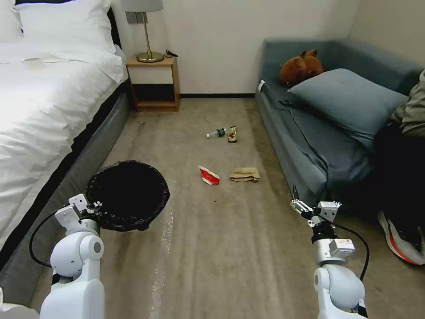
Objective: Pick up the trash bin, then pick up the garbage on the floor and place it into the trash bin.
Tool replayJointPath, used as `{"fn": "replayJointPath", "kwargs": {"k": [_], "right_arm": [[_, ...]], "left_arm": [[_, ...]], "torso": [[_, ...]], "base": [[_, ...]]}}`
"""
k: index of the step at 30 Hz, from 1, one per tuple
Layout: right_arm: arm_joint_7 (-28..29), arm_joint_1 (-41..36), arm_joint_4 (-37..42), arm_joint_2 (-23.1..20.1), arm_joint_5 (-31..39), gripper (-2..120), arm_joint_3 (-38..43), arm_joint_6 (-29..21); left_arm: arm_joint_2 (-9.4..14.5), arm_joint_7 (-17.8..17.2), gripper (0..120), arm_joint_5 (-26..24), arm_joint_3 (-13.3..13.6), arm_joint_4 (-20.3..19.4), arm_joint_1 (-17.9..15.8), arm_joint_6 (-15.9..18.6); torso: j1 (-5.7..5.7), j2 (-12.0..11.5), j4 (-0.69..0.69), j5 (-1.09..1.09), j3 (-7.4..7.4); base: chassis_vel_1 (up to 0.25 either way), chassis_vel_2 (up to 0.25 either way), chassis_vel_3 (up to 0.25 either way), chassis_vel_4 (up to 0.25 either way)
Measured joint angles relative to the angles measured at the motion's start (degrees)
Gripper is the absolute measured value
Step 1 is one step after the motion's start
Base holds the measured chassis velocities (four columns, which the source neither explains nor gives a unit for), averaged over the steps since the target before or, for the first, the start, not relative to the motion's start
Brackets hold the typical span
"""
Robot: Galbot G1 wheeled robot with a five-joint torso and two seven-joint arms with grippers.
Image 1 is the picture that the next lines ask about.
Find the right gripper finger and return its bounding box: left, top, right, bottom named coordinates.
left=290, top=185, right=317, bottom=220

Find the black trash bin with bag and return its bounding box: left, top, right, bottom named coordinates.
left=85, top=160, right=170, bottom=232

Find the brown paper bag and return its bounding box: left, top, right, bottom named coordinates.
left=229, top=167, right=261, bottom=183

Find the blue-grey sofa sheet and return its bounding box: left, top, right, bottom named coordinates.
left=265, top=79, right=376, bottom=188

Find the person's grey red shoe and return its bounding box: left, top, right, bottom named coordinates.
left=377, top=210, right=425, bottom=266

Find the red white paper carton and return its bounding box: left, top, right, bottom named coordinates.
left=197, top=165, right=221, bottom=187

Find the white duvet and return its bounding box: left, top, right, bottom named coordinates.
left=0, top=41, right=129, bottom=254

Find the clear plastic bottle green label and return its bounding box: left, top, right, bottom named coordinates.
left=206, top=127, right=228, bottom=140

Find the blue-grey cushion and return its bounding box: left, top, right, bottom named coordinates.
left=286, top=68, right=409, bottom=152

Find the person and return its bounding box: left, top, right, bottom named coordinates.
left=373, top=68, right=425, bottom=245

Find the white robot front shell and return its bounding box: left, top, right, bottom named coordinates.
left=0, top=286, right=40, bottom=319

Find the brown plush toy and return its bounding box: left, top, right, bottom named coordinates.
left=278, top=50, right=325, bottom=87

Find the wooden nightstand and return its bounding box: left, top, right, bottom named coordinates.
left=125, top=54, right=181, bottom=113

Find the black headboard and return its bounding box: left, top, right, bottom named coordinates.
left=107, top=6, right=123, bottom=48

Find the brass table lamp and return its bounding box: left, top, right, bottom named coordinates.
left=120, top=0, right=165, bottom=63

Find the large white pillow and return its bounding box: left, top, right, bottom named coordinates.
left=15, top=0, right=117, bottom=55

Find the small white pillow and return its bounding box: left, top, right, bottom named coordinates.
left=0, top=6, right=24, bottom=43

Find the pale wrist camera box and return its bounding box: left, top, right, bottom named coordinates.
left=317, top=200, right=342, bottom=220
left=68, top=194, right=89, bottom=213

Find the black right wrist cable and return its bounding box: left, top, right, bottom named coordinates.
left=333, top=223, right=371, bottom=281

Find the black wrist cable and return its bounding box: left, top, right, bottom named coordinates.
left=333, top=223, right=371, bottom=281
left=29, top=210, right=64, bottom=268

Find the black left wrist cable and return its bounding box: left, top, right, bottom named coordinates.
left=29, top=210, right=64, bottom=268

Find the grey wall socket panel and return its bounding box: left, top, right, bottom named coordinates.
left=125, top=11, right=148, bottom=24

